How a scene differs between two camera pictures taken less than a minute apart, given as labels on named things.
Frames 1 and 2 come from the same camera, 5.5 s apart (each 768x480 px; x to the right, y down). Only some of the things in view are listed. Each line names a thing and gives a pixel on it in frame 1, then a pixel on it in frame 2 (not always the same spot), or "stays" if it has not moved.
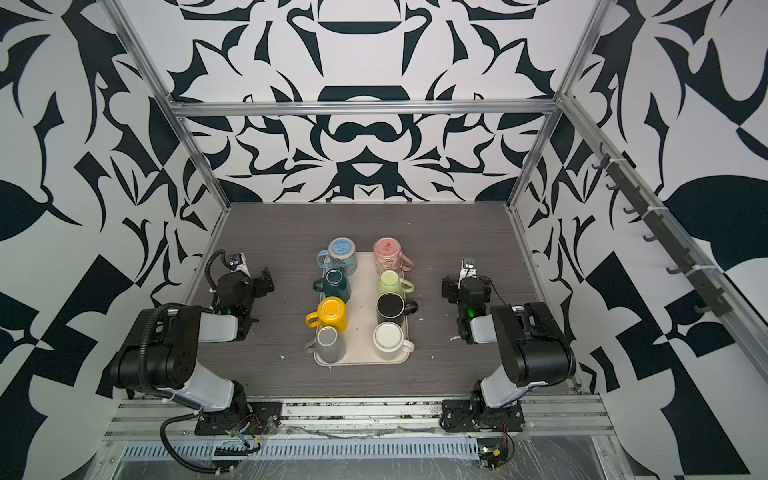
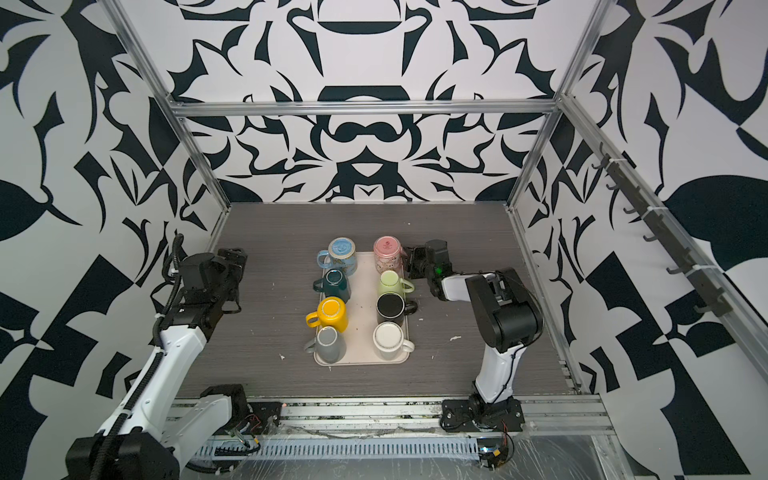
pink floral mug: x=388 y=256 stays
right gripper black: x=452 y=285 to x=414 y=255
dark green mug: x=334 y=284 stays
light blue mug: x=341 y=255 stays
